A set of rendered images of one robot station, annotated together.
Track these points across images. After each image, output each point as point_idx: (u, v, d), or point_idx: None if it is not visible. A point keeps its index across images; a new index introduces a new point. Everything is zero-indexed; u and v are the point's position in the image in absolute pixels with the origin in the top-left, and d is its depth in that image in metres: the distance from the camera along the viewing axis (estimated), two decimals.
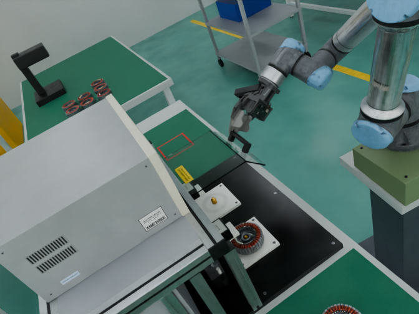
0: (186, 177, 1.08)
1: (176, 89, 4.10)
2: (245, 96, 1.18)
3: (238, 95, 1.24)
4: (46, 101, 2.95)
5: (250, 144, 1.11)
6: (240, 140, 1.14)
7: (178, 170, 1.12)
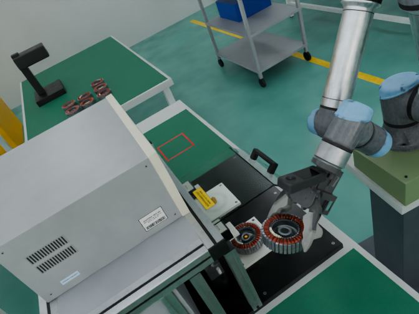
0: (206, 202, 0.97)
1: (176, 89, 4.10)
2: (311, 195, 0.81)
3: (292, 190, 0.79)
4: (46, 101, 2.95)
5: (277, 164, 1.00)
6: (265, 159, 1.03)
7: (197, 193, 1.01)
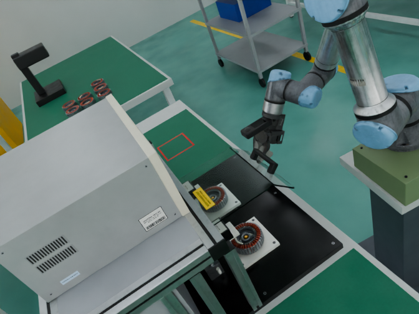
0: (206, 202, 0.97)
1: (176, 89, 4.10)
2: (264, 135, 1.30)
3: (250, 136, 1.29)
4: (46, 101, 2.95)
5: (277, 164, 1.00)
6: (265, 159, 1.03)
7: (197, 193, 1.01)
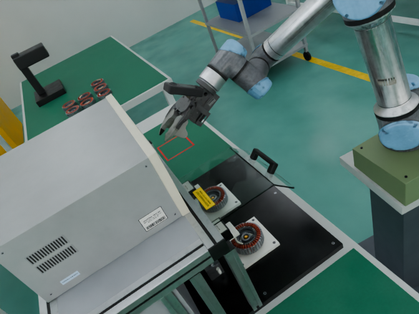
0: (206, 202, 0.97)
1: None
2: (187, 103, 1.05)
3: (171, 93, 1.03)
4: (46, 101, 2.95)
5: (277, 164, 1.00)
6: (265, 159, 1.03)
7: (197, 193, 1.01)
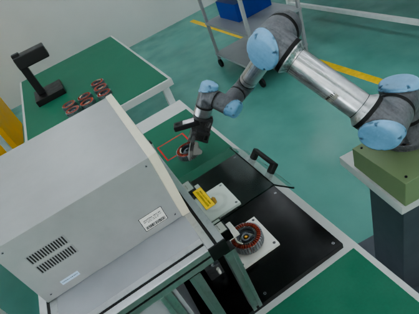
0: (206, 202, 0.97)
1: (176, 89, 4.10)
2: (191, 132, 1.54)
3: (178, 130, 1.54)
4: (46, 101, 2.95)
5: (277, 164, 1.00)
6: (265, 159, 1.03)
7: (197, 193, 1.01)
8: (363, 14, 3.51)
